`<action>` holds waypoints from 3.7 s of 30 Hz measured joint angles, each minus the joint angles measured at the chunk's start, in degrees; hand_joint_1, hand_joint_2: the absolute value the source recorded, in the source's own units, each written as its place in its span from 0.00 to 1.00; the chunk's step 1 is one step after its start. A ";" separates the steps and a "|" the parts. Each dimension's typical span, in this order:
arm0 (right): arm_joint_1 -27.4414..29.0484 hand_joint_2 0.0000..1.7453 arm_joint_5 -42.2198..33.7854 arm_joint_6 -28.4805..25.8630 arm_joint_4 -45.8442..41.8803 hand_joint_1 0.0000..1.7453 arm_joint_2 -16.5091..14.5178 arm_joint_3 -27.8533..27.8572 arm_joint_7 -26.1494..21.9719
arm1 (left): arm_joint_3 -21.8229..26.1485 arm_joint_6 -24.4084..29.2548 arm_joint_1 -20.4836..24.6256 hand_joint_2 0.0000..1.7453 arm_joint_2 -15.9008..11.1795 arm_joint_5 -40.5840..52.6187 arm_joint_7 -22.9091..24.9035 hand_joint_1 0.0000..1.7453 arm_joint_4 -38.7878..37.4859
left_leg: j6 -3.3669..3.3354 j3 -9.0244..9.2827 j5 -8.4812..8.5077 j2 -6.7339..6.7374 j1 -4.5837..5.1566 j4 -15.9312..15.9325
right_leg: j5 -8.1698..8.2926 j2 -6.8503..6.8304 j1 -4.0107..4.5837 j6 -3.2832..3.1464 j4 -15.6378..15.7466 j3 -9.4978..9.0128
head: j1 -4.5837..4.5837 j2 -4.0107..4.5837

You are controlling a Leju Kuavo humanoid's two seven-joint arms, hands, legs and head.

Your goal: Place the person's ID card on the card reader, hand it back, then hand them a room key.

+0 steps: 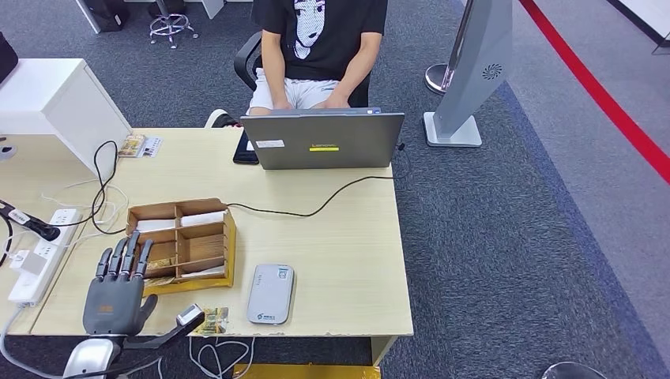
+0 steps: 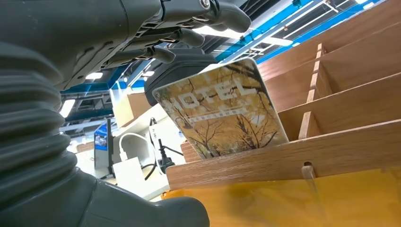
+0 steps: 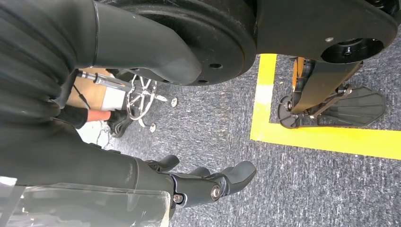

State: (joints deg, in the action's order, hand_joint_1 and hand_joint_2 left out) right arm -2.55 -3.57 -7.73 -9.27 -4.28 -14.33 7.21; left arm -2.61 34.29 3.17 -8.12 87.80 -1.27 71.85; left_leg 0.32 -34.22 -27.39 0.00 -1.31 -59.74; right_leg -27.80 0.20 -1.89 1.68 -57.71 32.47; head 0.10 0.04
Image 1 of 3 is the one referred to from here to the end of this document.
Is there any person's left hand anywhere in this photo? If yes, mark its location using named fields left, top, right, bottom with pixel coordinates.
left=314, top=92, right=351, bottom=110

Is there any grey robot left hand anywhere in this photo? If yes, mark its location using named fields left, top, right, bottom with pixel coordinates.
left=81, top=231, right=159, bottom=337

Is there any wooden divided card box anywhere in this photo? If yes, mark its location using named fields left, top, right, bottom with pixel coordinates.
left=125, top=197, right=238, bottom=297

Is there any white ID card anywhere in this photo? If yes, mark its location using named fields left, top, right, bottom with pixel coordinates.
left=138, top=136, right=164, bottom=159

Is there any person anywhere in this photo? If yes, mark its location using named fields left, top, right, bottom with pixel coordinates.
left=204, top=0, right=391, bottom=129

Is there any grey card reader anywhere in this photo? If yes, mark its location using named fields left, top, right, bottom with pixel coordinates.
left=246, top=263, right=295, bottom=326

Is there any grey laptop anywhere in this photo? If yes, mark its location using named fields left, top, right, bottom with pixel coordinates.
left=239, top=107, right=406, bottom=171

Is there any black smartphone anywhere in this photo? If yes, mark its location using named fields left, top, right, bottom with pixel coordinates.
left=232, top=129, right=261, bottom=166

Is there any white charger adapter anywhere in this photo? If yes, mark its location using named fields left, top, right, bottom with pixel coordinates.
left=20, top=252, right=48, bottom=276

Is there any white power strip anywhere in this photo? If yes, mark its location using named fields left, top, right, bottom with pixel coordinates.
left=6, top=208, right=81, bottom=307

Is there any chrome stanchion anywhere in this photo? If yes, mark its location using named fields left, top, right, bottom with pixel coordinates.
left=424, top=0, right=475, bottom=97

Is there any black plug with label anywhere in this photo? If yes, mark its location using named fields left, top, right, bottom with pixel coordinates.
left=0, top=199, right=61, bottom=242

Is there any chrome stool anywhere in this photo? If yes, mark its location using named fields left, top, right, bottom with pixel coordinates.
left=149, top=0, right=200, bottom=50

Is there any grey kiosk stand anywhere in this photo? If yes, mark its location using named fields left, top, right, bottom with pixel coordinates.
left=423, top=0, right=515, bottom=148

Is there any black computer case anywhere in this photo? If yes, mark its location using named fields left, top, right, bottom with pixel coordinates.
left=83, top=0, right=131, bottom=33

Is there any yellow box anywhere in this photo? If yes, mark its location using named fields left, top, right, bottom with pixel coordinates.
left=231, top=363, right=382, bottom=379

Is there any white cabinet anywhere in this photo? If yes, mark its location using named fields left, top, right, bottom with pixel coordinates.
left=0, top=58, right=133, bottom=179

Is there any black bag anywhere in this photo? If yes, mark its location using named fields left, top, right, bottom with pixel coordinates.
left=0, top=31, right=19, bottom=84

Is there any dark round rimmed object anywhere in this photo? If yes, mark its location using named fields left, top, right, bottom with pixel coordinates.
left=540, top=361, right=608, bottom=379

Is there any black camera bracket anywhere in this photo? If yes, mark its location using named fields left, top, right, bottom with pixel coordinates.
left=122, top=312, right=206, bottom=351

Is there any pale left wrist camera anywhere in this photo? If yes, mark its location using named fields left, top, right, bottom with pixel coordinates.
left=175, top=303, right=204, bottom=328

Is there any white cable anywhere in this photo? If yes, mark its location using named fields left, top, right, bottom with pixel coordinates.
left=0, top=306, right=164, bottom=379
left=40, top=179, right=130, bottom=247
left=187, top=336, right=257, bottom=379

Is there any black laptop cable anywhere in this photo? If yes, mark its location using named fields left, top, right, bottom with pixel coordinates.
left=226, top=142, right=412, bottom=218

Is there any thin black cable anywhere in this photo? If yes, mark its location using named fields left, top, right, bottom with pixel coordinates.
left=0, top=214, right=14, bottom=267

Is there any black looped cable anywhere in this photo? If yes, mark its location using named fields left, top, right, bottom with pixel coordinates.
left=49, top=140, right=132, bottom=236

